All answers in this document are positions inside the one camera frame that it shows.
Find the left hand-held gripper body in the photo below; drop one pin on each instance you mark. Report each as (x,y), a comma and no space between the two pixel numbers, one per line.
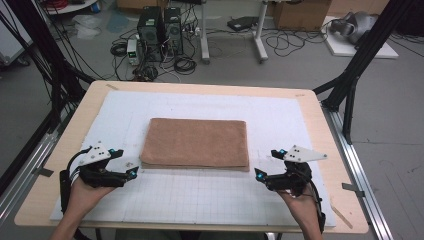
(96,154)

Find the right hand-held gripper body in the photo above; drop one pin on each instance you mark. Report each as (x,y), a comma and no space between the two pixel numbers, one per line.
(301,154)

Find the brown towel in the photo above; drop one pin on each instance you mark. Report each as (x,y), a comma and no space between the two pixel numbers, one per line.
(196,143)

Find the person's left hand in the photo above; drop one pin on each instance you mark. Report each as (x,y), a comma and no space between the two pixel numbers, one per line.
(81,201)

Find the person's right hand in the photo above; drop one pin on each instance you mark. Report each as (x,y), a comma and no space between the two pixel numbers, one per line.
(306,211)

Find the white grid mat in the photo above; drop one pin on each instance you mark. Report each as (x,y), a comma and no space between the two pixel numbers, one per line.
(283,116)

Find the grey tape strip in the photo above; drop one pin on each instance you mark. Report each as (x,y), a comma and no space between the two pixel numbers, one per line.
(45,172)
(352,189)

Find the thin wooden stick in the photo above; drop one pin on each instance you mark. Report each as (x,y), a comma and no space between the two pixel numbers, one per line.
(341,216)

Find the white power supply unit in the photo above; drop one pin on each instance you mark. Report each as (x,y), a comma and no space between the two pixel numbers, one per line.
(132,50)

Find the white floor board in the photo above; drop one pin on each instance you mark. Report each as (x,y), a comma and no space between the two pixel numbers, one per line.
(343,50)

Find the clear plastic sheet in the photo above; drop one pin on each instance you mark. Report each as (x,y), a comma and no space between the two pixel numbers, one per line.
(86,26)

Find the large black computer tower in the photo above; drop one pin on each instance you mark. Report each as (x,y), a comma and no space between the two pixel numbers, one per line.
(150,30)

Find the black flat box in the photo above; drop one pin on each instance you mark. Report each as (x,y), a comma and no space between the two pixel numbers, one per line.
(242,23)

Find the slim black computer tower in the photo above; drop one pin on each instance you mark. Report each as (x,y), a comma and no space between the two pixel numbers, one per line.
(173,30)

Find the large cardboard box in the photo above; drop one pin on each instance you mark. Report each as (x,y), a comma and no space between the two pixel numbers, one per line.
(300,15)

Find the grey helmet-shaped device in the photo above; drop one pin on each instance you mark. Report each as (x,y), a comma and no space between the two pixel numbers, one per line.
(356,25)

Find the blue can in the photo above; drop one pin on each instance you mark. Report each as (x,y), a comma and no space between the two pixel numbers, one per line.
(95,7)

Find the white round table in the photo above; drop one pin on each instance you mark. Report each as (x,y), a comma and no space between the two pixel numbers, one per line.
(73,7)

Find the aluminium rail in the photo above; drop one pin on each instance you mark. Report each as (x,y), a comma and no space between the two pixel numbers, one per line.
(353,166)
(33,156)

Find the black metal frame strut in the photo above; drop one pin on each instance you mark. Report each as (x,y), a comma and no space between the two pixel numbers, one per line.
(366,46)
(43,43)

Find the white desk frame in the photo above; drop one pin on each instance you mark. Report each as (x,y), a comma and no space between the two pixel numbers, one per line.
(205,33)

